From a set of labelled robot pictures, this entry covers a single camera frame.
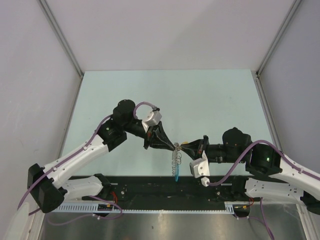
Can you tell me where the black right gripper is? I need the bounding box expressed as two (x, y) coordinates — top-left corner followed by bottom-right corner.
(180, 135), (245, 163)

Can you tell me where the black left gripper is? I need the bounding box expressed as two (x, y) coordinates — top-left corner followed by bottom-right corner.
(123, 118), (175, 151)

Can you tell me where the blue key tag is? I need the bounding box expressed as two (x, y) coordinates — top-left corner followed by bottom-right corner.
(173, 164), (180, 182)

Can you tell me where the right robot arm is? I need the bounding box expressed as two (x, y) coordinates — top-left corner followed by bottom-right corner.
(180, 127), (320, 215)

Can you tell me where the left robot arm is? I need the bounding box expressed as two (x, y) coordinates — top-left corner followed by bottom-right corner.
(24, 99), (175, 213)

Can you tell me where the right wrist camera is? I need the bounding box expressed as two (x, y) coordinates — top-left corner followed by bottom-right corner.
(189, 151), (210, 187)

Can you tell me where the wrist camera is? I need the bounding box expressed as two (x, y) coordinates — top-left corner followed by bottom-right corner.
(141, 108), (162, 133)
(189, 151), (210, 187)

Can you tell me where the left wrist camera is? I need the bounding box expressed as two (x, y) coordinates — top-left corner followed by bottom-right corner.
(141, 108), (162, 133)

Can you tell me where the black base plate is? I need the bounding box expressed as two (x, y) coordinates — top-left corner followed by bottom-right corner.
(79, 176), (261, 206)

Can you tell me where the right aluminium corner post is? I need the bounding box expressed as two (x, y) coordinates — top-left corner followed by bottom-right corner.
(254, 0), (305, 76)

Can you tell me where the aluminium corner post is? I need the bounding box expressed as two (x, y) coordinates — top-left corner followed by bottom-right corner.
(36, 0), (84, 80)
(254, 0), (305, 76)

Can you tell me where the grey slotted cable duct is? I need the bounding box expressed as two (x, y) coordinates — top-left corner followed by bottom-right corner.
(52, 201), (235, 214)

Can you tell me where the left aluminium corner post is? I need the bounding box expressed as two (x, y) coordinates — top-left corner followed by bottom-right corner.
(36, 0), (84, 80)

